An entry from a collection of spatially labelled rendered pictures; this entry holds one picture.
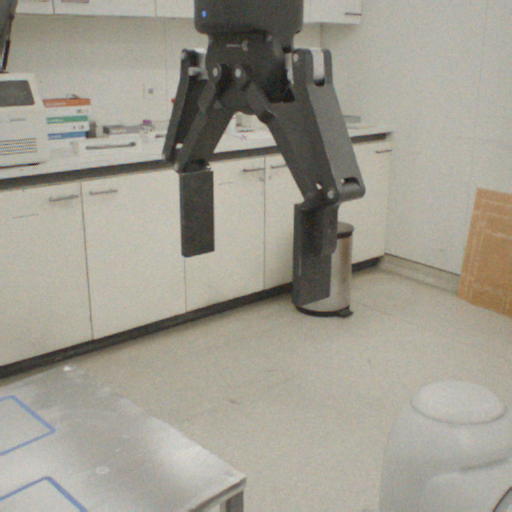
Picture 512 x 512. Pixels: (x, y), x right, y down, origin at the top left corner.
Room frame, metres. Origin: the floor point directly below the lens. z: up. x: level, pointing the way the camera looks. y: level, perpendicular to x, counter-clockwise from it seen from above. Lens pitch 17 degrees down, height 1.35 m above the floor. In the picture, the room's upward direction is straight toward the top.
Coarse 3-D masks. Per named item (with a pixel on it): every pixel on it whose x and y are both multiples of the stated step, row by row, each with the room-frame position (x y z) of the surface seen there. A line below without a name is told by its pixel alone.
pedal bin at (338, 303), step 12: (348, 228) 3.24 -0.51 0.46; (348, 240) 3.20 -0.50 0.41; (336, 252) 3.16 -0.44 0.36; (348, 252) 3.21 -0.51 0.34; (336, 264) 3.16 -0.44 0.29; (348, 264) 3.21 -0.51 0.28; (336, 276) 3.16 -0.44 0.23; (348, 276) 3.22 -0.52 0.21; (336, 288) 3.16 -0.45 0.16; (348, 288) 3.22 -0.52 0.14; (324, 300) 3.15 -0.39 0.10; (336, 300) 3.16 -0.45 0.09; (348, 300) 3.23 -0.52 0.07; (312, 312) 3.16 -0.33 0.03; (324, 312) 3.15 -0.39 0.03; (336, 312) 3.16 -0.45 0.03; (348, 312) 3.17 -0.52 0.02
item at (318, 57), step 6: (312, 48) 0.42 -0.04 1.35; (288, 54) 0.43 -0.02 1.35; (312, 54) 0.41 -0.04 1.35; (318, 54) 0.42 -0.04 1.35; (288, 60) 0.43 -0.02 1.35; (318, 60) 0.42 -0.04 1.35; (288, 66) 0.43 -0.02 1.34; (318, 66) 0.42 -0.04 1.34; (288, 72) 0.42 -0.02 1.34; (318, 72) 0.42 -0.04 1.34; (324, 72) 0.42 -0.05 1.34; (288, 78) 0.42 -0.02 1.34; (318, 78) 0.42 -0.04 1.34
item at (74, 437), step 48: (48, 384) 0.96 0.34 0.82; (96, 384) 0.96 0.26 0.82; (0, 432) 0.82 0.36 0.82; (48, 432) 0.82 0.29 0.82; (96, 432) 0.82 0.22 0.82; (144, 432) 0.82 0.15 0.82; (0, 480) 0.71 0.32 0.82; (48, 480) 0.71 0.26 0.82; (96, 480) 0.71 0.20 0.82; (144, 480) 0.71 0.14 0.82; (192, 480) 0.71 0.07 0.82; (240, 480) 0.72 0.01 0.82
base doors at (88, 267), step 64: (0, 192) 2.50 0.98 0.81; (64, 192) 2.66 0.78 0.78; (128, 192) 2.85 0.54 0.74; (256, 192) 3.32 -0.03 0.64; (384, 192) 3.96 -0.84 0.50; (0, 256) 2.48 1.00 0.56; (64, 256) 2.64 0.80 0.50; (128, 256) 2.83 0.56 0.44; (256, 256) 3.32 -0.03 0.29; (0, 320) 2.46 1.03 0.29; (64, 320) 2.63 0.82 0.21; (128, 320) 2.82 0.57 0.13
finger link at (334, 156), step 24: (312, 72) 0.41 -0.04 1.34; (312, 96) 0.41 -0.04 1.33; (336, 96) 0.42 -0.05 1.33; (312, 120) 0.40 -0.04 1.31; (336, 120) 0.41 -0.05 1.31; (312, 144) 0.40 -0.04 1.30; (336, 144) 0.40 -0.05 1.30; (336, 168) 0.39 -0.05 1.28; (336, 192) 0.38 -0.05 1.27; (360, 192) 0.40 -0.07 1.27
